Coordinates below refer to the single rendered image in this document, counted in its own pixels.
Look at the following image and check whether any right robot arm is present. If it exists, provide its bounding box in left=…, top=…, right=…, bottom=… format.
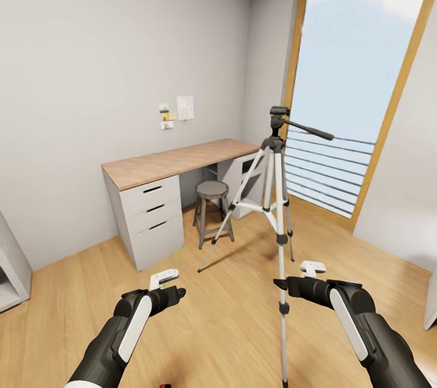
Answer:
left=273, top=261, right=432, bottom=388

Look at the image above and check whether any camera tripod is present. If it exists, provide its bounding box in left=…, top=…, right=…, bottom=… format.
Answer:
left=206, top=105, right=334, bottom=388

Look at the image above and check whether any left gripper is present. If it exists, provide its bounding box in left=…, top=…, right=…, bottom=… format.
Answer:
left=153, top=286, right=186, bottom=314

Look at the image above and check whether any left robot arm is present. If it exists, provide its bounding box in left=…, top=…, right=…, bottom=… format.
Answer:
left=65, top=269, right=186, bottom=388

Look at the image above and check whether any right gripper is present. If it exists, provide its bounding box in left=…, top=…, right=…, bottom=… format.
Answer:
left=273, top=276, right=323, bottom=305

